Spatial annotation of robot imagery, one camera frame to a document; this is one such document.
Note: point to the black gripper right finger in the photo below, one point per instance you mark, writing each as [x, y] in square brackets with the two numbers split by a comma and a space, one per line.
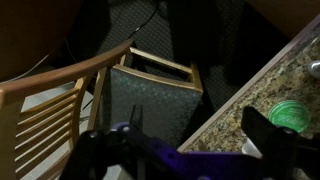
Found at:
[263, 133]

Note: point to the brown cardboard box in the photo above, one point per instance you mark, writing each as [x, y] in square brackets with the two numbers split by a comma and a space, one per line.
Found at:
[26, 33]

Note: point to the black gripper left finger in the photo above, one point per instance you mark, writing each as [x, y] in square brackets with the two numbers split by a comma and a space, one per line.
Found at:
[136, 116]

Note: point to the wooden chair with green cushion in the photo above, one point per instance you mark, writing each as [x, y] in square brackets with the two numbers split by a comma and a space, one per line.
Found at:
[150, 100]

